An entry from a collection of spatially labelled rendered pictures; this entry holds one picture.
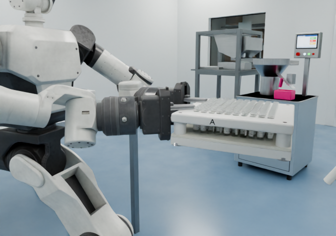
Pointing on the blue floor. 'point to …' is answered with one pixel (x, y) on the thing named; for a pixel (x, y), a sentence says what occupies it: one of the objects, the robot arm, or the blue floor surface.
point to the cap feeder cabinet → (310, 100)
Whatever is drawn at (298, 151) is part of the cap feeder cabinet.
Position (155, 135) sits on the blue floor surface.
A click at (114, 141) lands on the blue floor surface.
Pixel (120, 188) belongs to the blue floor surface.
